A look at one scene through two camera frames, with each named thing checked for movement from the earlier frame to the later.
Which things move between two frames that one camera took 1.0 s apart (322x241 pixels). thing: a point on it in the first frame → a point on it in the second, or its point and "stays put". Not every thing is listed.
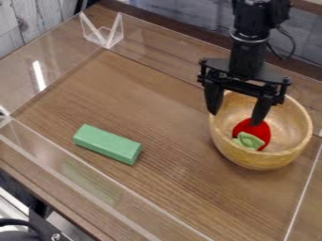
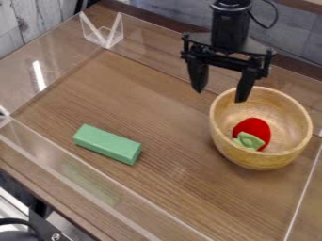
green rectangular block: [107, 144] stays put
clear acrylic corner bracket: [103, 36] stays put
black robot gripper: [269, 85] → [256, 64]
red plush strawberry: [252, 136] stays put
